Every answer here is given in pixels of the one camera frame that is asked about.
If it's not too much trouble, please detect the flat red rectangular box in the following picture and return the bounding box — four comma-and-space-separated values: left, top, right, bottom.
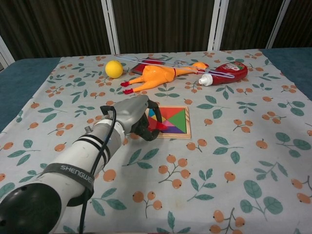
130, 58, 167, 74

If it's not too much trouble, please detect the light blue wire hanger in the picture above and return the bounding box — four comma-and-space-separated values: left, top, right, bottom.
116, 55, 236, 79

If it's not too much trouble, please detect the large red-orange tangram triangle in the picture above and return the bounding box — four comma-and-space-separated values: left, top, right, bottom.
158, 107, 185, 122

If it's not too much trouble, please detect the yellow rubber chicken toy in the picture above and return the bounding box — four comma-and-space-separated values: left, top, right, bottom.
120, 61, 210, 95

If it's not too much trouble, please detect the yellow ball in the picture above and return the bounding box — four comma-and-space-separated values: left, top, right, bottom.
105, 60, 124, 78

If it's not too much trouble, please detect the purple tangram piece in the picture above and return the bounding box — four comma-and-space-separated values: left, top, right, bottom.
162, 125, 186, 135

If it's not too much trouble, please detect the white partition post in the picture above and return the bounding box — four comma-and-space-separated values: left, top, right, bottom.
0, 35, 16, 66
265, 0, 291, 49
100, 0, 121, 55
207, 0, 229, 51

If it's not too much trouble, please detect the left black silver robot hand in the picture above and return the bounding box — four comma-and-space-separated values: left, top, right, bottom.
113, 95, 162, 142

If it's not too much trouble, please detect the wooden tangram tray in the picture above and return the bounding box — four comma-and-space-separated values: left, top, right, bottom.
145, 105, 193, 140

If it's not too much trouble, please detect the red triangle puzzle piece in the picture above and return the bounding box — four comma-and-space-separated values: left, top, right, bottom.
148, 121, 167, 134

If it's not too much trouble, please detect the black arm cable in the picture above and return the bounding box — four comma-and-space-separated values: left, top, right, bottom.
78, 104, 117, 234

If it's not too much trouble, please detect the floral grey tablecloth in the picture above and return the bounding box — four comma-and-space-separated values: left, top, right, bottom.
0, 48, 312, 234

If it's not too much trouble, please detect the large green tangram triangle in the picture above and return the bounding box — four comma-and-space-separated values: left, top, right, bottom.
167, 109, 188, 134

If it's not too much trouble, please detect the red ketchup bottle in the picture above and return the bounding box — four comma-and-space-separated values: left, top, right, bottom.
198, 62, 249, 87

